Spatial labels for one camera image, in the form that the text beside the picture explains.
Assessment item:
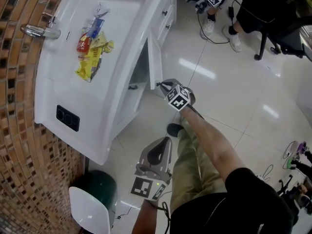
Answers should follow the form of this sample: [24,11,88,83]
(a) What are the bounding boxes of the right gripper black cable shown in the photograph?
[189,105,205,120]

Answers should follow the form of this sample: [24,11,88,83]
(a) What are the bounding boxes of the black stand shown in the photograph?
[277,174,312,215]

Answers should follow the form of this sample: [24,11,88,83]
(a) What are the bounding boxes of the black smartphone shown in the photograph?
[56,104,81,132]

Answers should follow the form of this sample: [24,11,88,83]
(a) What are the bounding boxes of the white floor cable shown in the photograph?
[255,164,275,183]

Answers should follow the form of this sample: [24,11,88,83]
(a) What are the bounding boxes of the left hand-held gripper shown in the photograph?
[130,136,174,202]

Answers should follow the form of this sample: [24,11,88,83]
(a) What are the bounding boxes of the purple and green gadget pile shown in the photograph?
[283,140,312,171]

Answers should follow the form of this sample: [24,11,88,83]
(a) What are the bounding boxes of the white vanity cabinet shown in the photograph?
[114,0,177,141]

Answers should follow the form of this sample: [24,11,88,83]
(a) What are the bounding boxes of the person's olive trousers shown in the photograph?
[169,117,228,215]

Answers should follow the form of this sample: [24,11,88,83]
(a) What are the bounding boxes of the chrome faucet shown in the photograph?
[20,12,61,40]

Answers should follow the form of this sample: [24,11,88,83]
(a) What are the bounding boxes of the clear plastic wrapper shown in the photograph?
[93,2,111,19]

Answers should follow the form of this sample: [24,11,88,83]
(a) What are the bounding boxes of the red snack packet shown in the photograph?
[76,32,92,53]

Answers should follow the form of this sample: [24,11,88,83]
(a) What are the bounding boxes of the black office chair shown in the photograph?
[254,15,312,61]

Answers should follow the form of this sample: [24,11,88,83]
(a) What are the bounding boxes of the black cable with adapter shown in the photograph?
[196,0,277,45]

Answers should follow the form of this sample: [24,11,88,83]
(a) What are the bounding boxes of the blue snack packet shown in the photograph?
[86,18,106,39]

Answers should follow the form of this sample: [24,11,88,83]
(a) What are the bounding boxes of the large yellow snack packet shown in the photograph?
[75,46,103,83]

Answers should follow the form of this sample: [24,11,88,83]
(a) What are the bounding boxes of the person's black shirt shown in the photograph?
[169,167,300,234]

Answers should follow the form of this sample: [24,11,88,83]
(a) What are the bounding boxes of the person's black shoe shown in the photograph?
[167,123,185,138]

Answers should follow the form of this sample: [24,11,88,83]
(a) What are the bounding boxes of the white bin lid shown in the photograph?
[68,186,111,234]

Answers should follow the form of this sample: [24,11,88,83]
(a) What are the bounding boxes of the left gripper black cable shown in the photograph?
[156,200,172,234]

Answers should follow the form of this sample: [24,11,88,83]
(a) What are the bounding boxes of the person's left forearm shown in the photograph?
[132,199,160,234]

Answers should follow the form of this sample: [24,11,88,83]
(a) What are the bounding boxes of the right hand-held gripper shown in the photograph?
[156,78,196,113]

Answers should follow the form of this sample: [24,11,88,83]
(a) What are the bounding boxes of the dark green trash bin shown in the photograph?
[85,170,118,211]

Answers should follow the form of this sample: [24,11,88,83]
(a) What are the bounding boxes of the white cabinet door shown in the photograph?
[117,83,148,126]
[147,32,163,90]

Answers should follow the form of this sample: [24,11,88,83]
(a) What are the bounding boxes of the white ceramic sink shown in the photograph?
[34,0,158,166]

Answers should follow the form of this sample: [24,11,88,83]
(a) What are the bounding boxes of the person's right forearm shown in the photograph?
[180,107,246,180]

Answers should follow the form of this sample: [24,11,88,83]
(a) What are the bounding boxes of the thin black floor cable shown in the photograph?
[116,203,142,220]

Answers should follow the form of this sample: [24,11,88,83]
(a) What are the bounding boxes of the yellow-green snack packet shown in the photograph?
[91,31,115,55]

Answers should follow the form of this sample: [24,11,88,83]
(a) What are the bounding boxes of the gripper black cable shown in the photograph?
[156,200,172,234]
[189,105,205,120]

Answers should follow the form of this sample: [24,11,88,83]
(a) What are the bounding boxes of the closed white cabinet door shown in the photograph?
[117,83,148,126]

